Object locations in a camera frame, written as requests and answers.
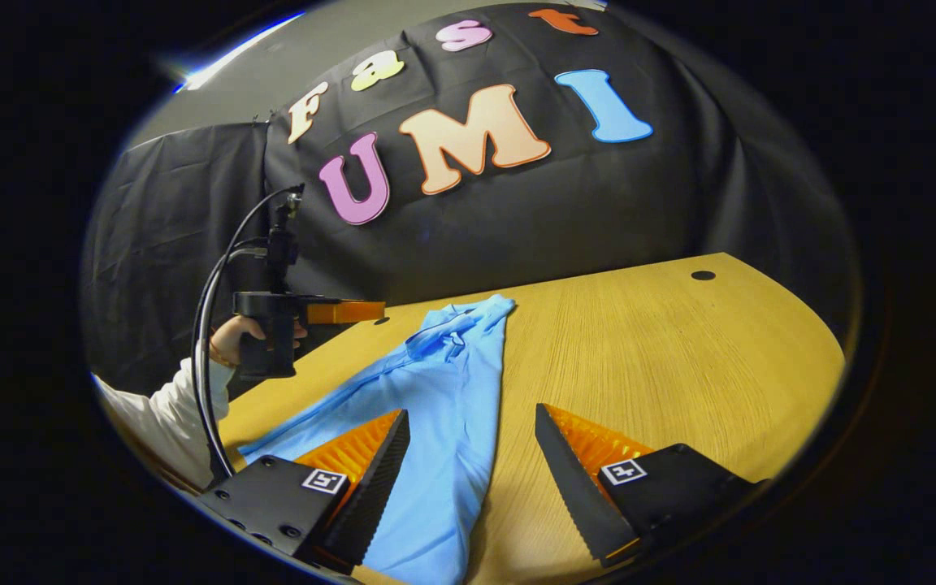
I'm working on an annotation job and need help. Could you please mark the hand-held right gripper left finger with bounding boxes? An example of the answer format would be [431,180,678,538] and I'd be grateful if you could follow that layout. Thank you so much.
[196,409,411,576]

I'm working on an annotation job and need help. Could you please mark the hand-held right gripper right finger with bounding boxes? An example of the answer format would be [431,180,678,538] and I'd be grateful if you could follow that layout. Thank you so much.
[535,403,771,569]

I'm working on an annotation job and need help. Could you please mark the black cable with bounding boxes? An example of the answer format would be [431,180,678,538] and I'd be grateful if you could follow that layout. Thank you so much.
[191,186,303,482]

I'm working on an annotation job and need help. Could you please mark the light blue T-shirt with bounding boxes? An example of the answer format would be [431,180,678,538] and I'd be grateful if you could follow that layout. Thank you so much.
[238,294,516,585]

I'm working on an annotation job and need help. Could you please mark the black backdrop cloth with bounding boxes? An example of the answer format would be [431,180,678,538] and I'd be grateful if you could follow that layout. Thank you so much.
[82,4,860,399]

